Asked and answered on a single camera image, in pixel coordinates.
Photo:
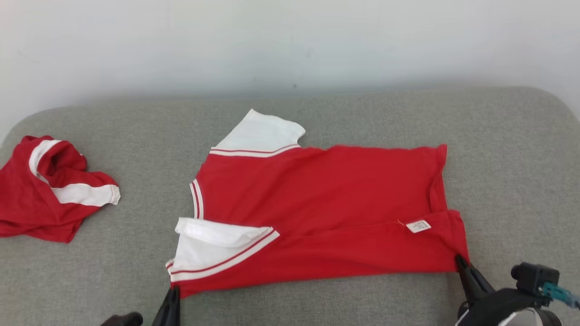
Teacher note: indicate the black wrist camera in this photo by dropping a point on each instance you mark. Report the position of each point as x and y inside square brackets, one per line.
[534, 278]
[122, 320]

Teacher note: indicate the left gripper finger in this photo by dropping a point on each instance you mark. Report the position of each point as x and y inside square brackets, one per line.
[170, 312]

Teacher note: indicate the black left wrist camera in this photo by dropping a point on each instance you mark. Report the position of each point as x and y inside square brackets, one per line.
[122, 320]

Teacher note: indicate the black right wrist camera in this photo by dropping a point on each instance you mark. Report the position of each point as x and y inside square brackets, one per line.
[534, 278]

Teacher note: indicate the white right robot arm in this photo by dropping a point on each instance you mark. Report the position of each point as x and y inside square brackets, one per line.
[521, 319]

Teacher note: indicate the red and white shirt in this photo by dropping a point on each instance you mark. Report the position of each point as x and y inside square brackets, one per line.
[22, 203]
[326, 190]

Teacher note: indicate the grey fabric sofa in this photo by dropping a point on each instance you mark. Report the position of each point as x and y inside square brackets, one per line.
[136, 136]

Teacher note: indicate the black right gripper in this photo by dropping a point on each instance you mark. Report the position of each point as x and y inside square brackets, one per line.
[494, 310]

